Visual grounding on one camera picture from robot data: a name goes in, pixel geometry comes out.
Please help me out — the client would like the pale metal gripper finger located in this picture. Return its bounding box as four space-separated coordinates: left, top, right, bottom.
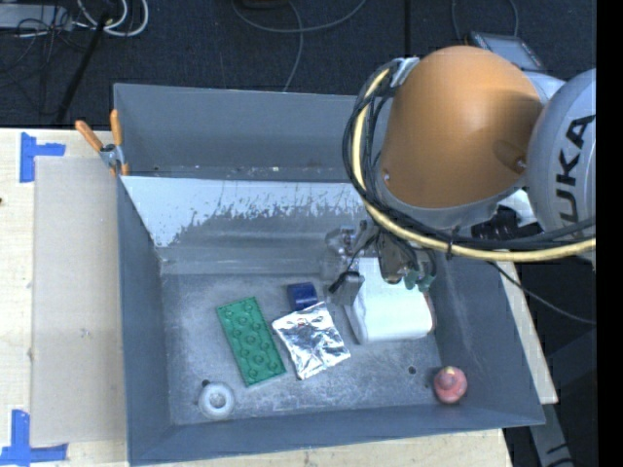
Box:
321 225 365 279
329 270 366 307

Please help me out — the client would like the white box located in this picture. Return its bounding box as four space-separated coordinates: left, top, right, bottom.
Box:
343 256 436 345

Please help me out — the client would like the small blue block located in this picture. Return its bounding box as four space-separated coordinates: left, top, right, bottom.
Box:
285 281 319 311

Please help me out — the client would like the silver foil packet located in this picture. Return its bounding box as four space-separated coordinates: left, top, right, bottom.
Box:
271 301 352 381

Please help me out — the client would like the dark green flat block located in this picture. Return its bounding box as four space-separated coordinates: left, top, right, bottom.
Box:
215 296 287 388

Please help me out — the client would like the red-orange toy fruit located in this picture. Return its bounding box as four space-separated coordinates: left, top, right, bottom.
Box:
432 365 469 405

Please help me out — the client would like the grey metal bin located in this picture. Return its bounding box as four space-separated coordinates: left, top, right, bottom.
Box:
112 83 547 467

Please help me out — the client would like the pale cardboard board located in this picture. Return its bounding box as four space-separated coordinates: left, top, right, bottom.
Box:
29 156 128 448

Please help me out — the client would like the white ring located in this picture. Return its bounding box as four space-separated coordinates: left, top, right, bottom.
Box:
197 381 237 420

